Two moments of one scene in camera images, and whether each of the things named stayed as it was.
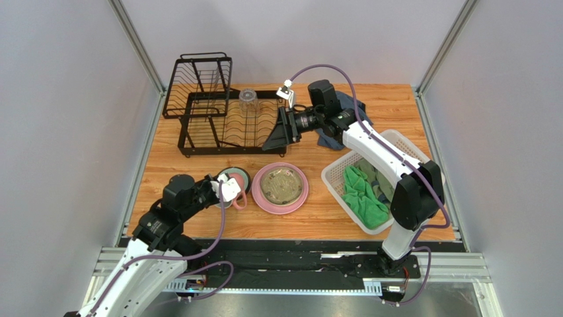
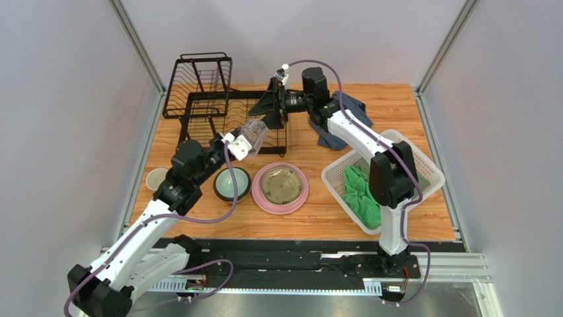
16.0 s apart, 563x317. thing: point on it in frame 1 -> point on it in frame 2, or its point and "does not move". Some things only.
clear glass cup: [248, 100] -> [254, 131]
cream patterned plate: [281, 186] does not move
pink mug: [240, 201] -> [155, 176]
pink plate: [274, 209] does not move
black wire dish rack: [216, 119] does not move
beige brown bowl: [248, 175] does not move
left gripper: [206, 182] -> [219, 142]
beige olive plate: [281, 185] does not move
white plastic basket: [365, 188] does not move
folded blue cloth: [345, 101] does not move
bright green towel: [357, 194] does not move
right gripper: [291, 125] -> [281, 104]
